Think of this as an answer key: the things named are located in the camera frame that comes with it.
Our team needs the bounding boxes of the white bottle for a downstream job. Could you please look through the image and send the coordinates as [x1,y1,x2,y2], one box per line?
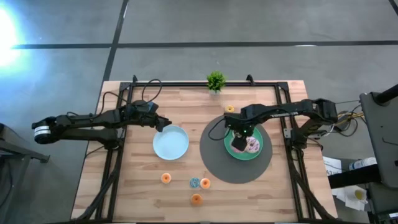
[348,157,377,171]

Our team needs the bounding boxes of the black metal table frame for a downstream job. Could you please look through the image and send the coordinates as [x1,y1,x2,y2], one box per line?
[74,74,338,223]

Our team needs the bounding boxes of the dark grey bench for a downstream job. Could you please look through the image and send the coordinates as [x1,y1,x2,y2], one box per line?
[0,123,50,224]

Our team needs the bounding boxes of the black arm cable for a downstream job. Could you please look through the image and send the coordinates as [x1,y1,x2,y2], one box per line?
[207,118,226,141]
[141,78,163,103]

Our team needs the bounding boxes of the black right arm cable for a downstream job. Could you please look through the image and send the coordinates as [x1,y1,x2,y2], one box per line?
[207,118,226,141]

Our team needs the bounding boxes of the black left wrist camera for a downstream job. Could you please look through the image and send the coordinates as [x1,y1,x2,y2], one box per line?
[136,100,158,114]

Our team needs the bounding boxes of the green plate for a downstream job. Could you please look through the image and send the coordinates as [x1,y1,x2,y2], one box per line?
[223,126,264,161]

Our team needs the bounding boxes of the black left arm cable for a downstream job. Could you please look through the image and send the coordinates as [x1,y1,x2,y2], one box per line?
[141,78,163,103]

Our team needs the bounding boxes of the large lilac frosted donut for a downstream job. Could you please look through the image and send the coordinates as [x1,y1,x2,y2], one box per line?
[244,136,261,154]

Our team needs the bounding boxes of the white paper sheet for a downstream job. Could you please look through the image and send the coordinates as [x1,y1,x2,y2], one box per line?
[331,185,369,212]

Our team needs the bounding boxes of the floor cable bundle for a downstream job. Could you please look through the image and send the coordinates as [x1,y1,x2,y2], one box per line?
[329,99,364,138]

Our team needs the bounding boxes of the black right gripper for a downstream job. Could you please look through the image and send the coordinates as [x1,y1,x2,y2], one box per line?
[223,112,254,152]

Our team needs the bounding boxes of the printed paper sheet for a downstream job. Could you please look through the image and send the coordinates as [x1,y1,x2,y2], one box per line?
[322,156,343,177]

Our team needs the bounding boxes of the black pole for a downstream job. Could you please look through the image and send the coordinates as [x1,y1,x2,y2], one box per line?
[374,83,398,105]

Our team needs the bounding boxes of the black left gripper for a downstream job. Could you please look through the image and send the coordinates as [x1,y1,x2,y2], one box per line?
[123,103,173,133]

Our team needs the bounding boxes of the grey round mat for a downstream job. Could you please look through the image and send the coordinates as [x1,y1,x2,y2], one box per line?
[199,115,274,184]

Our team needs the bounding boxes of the black beam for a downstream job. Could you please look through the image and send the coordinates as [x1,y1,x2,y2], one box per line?
[328,164,382,190]

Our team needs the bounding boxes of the cup with yellow liquid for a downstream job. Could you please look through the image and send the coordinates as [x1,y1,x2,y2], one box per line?
[353,188,368,202]

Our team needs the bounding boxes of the small green potted plant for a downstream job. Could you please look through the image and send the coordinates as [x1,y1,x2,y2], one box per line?
[206,70,227,95]

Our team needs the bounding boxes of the grey cabinet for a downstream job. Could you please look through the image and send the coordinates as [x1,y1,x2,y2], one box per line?
[359,91,398,189]

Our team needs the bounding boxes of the light blue plate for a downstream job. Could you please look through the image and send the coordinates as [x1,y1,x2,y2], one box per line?
[152,124,190,161]

